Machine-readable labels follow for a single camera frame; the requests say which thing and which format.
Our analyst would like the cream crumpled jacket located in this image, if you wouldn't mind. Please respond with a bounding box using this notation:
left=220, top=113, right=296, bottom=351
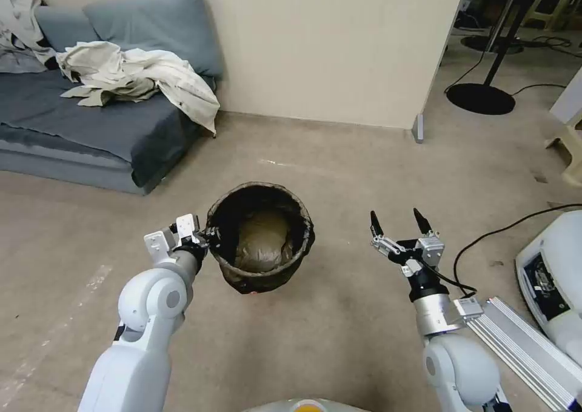
left=55, top=41, right=222, bottom=136

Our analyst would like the grey metal partition foot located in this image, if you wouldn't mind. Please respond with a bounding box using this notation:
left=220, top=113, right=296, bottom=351
left=410, top=113, right=426, bottom=145

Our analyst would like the round trash can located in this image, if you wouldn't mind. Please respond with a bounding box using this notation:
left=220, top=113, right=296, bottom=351
left=205, top=181, right=315, bottom=296

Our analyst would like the beige plastic stool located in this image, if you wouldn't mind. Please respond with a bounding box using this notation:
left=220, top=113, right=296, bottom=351
left=544, top=111, right=582, bottom=188
left=520, top=0, right=582, bottom=32

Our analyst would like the silver aluminium rail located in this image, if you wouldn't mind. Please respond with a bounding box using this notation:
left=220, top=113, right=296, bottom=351
left=468, top=296, right=582, bottom=412

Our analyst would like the white flat panel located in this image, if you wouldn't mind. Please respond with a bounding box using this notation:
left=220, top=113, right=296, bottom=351
left=549, top=65, right=582, bottom=123

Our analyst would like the small grey blue pillow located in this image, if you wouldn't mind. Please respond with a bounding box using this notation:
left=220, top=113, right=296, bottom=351
left=34, top=4, right=102, bottom=55

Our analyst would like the large grey blue pillow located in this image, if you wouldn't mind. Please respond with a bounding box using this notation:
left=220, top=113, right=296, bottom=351
left=83, top=0, right=226, bottom=79

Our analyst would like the white robot front shell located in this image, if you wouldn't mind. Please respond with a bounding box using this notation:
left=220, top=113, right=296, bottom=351
left=253, top=397, right=347, bottom=412

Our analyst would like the white rounded machine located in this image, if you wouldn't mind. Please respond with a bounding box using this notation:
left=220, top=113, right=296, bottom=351
left=515, top=209, right=582, bottom=359

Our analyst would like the thin black stand cable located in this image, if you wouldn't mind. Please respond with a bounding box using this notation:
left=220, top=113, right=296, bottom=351
left=512, top=82, right=570, bottom=96

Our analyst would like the black floor stand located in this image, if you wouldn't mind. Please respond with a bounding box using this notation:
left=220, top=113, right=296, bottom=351
left=461, top=0, right=524, bottom=55
left=445, top=0, right=529, bottom=116

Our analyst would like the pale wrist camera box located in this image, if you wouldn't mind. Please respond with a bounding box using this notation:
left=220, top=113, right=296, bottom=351
left=417, top=234, right=445, bottom=268
left=176, top=213, right=201, bottom=245

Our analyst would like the beige partition panel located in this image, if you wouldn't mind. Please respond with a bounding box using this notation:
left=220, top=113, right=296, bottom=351
left=193, top=0, right=472, bottom=132

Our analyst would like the black floor cable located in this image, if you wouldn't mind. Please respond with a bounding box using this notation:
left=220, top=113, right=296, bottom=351
left=453, top=202, right=582, bottom=294

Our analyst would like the dark grey sofa blanket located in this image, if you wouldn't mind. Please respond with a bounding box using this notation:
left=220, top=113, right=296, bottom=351
left=0, top=68, right=217, bottom=188

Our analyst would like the grey blue sofa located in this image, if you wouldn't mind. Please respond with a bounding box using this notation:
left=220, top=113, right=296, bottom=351
left=0, top=66, right=219, bottom=198

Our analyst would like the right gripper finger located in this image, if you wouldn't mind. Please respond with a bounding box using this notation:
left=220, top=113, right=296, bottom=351
left=412, top=208, right=440, bottom=241
left=369, top=210, right=410, bottom=261

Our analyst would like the pale patterned cloth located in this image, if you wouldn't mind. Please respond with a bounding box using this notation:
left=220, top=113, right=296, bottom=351
left=0, top=0, right=61, bottom=66

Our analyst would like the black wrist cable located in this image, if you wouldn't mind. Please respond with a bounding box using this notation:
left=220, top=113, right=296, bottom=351
left=433, top=271, right=476, bottom=296

